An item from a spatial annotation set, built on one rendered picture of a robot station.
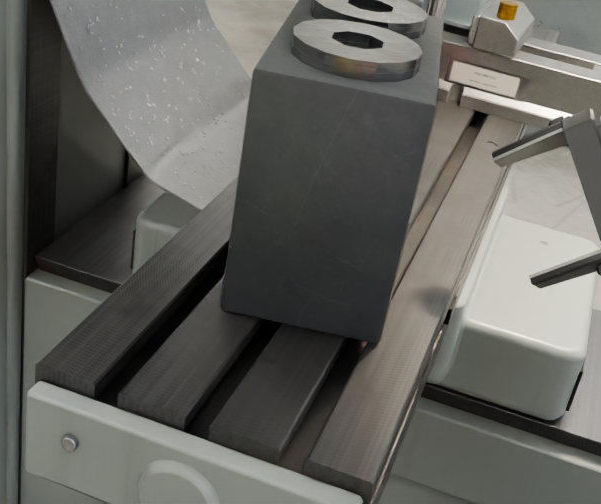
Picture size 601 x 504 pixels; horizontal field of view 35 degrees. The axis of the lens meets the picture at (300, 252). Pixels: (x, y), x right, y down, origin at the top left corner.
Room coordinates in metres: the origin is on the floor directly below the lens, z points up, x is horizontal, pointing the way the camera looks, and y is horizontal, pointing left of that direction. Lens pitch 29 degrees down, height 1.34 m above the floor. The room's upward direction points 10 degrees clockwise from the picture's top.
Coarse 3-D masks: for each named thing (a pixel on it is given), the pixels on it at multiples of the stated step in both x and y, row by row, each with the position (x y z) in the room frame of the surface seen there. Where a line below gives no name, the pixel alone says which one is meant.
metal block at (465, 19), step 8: (448, 0) 1.19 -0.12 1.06; (456, 0) 1.19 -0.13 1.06; (464, 0) 1.19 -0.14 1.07; (472, 0) 1.18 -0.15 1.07; (480, 0) 1.18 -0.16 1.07; (448, 8) 1.19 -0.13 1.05; (456, 8) 1.19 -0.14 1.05; (464, 8) 1.19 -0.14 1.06; (472, 8) 1.18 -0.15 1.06; (448, 16) 1.19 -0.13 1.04; (456, 16) 1.19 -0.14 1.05; (464, 16) 1.19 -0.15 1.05; (472, 16) 1.18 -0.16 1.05; (464, 24) 1.18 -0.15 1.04
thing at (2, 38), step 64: (0, 0) 0.91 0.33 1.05; (0, 64) 0.91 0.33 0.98; (64, 64) 1.00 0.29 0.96; (0, 128) 0.91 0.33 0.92; (64, 128) 1.01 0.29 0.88; (0, 192) 0.91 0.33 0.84; (64, 192) 1.01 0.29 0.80; (0, 256) 0.91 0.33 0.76; (0, 320) 0.91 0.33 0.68; (0, 384) 0.91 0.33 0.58; (0, 448) 0.91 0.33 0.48
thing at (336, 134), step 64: (320, 0) 0.73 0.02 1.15; (384, 0) 0.76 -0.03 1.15; (320, 64) 0.60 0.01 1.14; (384, 64) 0.60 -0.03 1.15; (256, 128) 0.59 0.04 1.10; (320, 128) 0.58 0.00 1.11; (384, 128) 0.58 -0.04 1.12; (256, 192) 0.59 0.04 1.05; (320, 192) 0.58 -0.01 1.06; (384, 192) 0.58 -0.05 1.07; (256, 256) 0.59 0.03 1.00; (320, 256) 0.58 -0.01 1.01; (384, 256) 0.58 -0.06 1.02; (320, 320) 0.58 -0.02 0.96; (384, 320) 0.58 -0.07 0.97
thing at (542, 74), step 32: (416, 0) 1.17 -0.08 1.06; (448, 32) 1.20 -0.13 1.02; (448, 64) 1.16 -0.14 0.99; (480, 64) 1.15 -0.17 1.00; (512, 64) 1.13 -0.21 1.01; (544, 64) 1.13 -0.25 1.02; (576, 64) 1.19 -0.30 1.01; (448, 96) 1.15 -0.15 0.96; (480, 96) 1.14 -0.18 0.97; (512, 96) 1.13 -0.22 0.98; (544, 96) 1.12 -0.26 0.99; (576, 96) 1.11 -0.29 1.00
